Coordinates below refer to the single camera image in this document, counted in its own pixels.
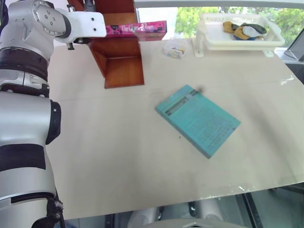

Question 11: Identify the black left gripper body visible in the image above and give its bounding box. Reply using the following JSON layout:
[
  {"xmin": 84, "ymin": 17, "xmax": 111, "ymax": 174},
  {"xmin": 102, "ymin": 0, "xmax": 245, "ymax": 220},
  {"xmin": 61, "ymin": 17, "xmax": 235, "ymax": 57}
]
[{"xmin": 66, "ymin": 37, "xmax": 93, "ymax": 51}]

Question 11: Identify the wooden bookshelf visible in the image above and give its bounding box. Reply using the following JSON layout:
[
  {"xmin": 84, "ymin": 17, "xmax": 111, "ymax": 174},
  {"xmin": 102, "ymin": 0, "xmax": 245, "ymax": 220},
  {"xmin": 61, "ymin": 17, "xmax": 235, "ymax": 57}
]
[{"xmin": 66, "ymin": 0, "xmax": 145, "ymax": 89}]

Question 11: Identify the teal book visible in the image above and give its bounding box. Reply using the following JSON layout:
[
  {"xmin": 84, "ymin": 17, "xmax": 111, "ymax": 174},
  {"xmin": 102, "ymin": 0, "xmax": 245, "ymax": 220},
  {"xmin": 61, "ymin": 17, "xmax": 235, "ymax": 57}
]
[{"xmin": 154, "ymin": 85, "xmax": 241, "ymax": 160}]

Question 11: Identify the pink box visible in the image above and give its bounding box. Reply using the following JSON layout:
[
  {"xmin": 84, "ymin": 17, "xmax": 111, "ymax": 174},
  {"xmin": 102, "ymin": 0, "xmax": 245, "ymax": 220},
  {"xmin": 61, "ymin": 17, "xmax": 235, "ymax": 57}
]
[{"xmin": 105, "ymin": 20, "xmax": 167, "ymax": 37}]

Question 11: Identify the clear plastic box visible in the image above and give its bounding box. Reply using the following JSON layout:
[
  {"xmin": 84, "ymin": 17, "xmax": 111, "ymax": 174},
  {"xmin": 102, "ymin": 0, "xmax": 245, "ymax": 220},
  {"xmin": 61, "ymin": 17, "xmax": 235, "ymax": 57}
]
[{"xmin": 162, "ymin": 38, "xmax": 190, "ymax": 59}]

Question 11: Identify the white plastic basket stand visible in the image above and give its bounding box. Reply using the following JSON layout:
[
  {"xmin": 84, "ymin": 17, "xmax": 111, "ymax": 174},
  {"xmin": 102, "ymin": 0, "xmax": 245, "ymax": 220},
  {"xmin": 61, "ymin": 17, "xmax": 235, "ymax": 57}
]
[{"xmin": 194, "ymin": 30, "xmax": 276, "ymax": 58}]

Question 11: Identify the white plastic basket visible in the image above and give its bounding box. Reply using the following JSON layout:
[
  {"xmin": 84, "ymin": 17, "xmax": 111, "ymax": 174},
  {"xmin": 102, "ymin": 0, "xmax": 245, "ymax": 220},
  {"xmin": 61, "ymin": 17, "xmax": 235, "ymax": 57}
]
[{"xmin": 198, "ymin": 13, "xmax": 285, "ymax": 48}]

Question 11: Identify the blue yellow fabric item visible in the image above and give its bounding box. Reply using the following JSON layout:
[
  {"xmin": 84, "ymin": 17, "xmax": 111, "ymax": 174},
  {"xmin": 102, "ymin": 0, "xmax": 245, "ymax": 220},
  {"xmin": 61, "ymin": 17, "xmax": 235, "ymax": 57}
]
[{"xmin": 233, "ymin": 26, "xmax": 265, "ymax": 41}]

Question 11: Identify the black fabric item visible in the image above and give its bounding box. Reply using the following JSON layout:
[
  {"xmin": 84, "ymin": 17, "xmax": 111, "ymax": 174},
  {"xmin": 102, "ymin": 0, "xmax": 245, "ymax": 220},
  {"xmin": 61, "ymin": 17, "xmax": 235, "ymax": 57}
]
[{"xmin": 238, "ymin": 22, "xmax": 268, "ymax": 35}]

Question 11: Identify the silver robot body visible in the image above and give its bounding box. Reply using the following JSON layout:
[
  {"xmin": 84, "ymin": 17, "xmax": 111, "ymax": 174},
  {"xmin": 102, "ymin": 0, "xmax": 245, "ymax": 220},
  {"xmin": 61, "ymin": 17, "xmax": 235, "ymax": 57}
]
[{"xmin": 129, "ymin": 199, "xmax": 253, "ymax": 228}]

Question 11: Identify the dark tablet on stand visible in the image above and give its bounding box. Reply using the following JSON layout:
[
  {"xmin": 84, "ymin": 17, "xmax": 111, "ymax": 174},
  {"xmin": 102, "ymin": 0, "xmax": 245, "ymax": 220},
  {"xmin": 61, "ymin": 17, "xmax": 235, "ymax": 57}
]
[{"xmin": 283, "ymin": 30, "xmax": 304, "ymax": 61}]

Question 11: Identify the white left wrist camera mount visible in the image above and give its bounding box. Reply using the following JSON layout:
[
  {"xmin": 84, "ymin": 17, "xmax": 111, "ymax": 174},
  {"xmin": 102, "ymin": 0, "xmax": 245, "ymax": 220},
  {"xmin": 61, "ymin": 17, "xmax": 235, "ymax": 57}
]
[{"xmin": 55, "ymin": 9, "xmax": 107, "ymax": 44}]

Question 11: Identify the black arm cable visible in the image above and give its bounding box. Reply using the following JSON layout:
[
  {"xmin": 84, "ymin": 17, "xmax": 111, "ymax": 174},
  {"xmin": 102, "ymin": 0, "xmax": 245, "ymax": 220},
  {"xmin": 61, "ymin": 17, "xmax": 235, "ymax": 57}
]
[{"xmin": 30, "ymin": 187, "xmax": 67, "ymax": 228}]

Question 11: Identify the black table frame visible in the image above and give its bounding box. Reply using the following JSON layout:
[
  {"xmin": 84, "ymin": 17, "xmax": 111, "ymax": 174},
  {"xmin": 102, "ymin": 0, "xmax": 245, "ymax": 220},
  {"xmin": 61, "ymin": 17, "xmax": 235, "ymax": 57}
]
[{"xmin": 241, "ymin": 191, "xmax": 265, "ymax": 228}]

